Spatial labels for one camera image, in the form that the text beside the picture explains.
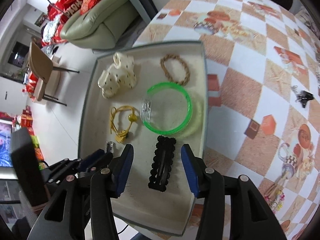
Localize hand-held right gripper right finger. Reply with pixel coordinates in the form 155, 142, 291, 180
181, 144, 288, 240

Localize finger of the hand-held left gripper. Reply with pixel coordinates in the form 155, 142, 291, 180
49, 149, 105, 173
46, 152, 113, 183

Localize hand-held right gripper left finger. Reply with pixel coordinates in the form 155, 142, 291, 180
26, 144, 135, 240

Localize black scalloped snap hair clip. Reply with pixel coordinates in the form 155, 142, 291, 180
148, 135, 177, 192

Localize yellow hair tie with bead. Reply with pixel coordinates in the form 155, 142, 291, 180
110, 105, 138, 143

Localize green plastic bangle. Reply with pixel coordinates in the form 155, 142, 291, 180
141, 81, 192, 134

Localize cream polka-dot hair bow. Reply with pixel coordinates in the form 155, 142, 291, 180
98, 52, 137, 99

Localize brown braided hair tie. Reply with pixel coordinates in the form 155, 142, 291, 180
160, 54, 191, 84

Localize white tray with grey rim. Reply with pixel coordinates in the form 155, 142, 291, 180
78, 40, 208, 237

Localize blue printed picture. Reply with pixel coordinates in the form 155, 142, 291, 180
0, 120, 13, 168

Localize pile of red gift boxes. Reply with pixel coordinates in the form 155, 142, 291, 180
15, 106, 45, 160

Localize beige chair with metal legs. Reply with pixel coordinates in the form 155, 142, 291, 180
26, 41, 80, 107

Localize checkered printed tablecloth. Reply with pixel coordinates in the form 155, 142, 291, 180
112, 0, 320, 240

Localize dark screen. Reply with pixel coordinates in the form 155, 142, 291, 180
7, 41, 28, 67

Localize pale green leather sofa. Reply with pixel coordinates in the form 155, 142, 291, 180
60, 0, 140, 50

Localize small black claw clip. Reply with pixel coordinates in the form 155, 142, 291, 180
291, 85, 314, 108

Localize red printed bag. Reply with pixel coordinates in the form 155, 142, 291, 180
47, 0, 88, 23

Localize colourful beaded bracelet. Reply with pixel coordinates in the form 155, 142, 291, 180
265, 190, 287, 214

